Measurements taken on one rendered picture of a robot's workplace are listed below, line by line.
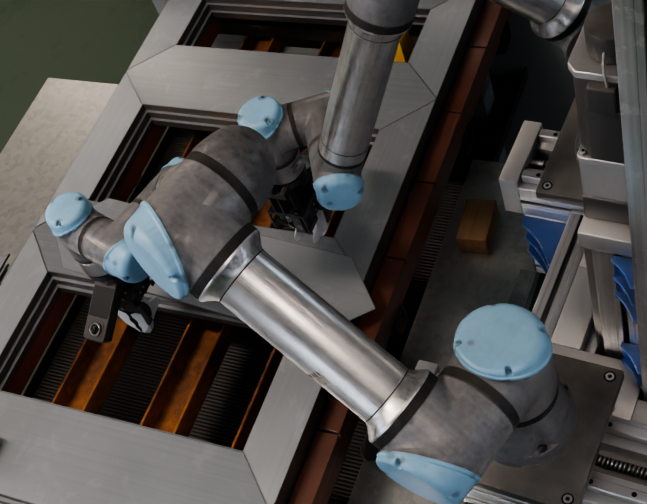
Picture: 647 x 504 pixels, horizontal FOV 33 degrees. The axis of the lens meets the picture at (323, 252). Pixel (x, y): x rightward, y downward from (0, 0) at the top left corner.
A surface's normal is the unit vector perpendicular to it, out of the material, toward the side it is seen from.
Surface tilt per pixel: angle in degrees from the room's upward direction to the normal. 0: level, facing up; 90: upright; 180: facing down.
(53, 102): 0
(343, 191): 90
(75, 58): 0
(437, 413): 33
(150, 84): 0
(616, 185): 90
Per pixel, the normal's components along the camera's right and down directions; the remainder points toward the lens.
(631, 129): -0.41, 0.80
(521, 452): -0.11, 0.60
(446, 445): 0.11, -0.29
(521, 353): -0.18, -0.66
